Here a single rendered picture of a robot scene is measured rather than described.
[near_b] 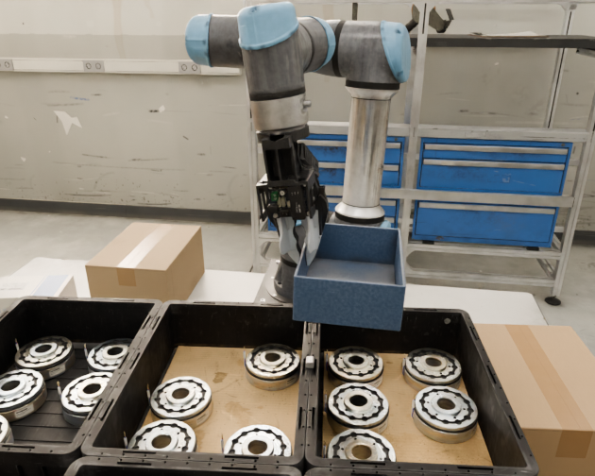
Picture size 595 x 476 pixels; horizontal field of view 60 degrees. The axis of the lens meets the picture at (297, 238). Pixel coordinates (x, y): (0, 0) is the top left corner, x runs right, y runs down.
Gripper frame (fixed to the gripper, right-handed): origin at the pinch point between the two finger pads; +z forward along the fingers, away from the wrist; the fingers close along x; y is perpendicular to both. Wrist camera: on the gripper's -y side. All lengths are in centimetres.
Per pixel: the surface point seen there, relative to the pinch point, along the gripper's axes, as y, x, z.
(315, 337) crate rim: -5.8, -1.4, 18.9
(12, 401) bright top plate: 12, -51, 19
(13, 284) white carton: -35, -89, 21
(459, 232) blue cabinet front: -195, 40, 81
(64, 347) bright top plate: -4, -51, 19
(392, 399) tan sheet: -3.7, 11.3, 30.7
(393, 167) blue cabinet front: -193, 8, 42
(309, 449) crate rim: 19.7, 1.6, 19.2
